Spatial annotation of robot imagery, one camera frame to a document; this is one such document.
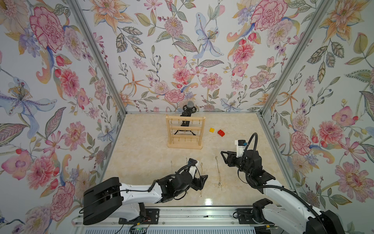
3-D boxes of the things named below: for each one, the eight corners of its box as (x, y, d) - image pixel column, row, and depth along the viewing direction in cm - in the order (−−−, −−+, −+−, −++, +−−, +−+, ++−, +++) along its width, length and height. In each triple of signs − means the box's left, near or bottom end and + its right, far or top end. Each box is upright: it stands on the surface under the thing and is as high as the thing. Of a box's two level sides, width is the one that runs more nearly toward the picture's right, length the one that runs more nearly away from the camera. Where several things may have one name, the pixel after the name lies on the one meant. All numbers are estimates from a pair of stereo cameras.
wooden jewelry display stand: (169, 148, 102) (165, 123, 81) (171, 127, 115) (168, 99, 94) (201, 148, 102) (205, 123, 81) (200, 127, 115) (203, 100, 94)
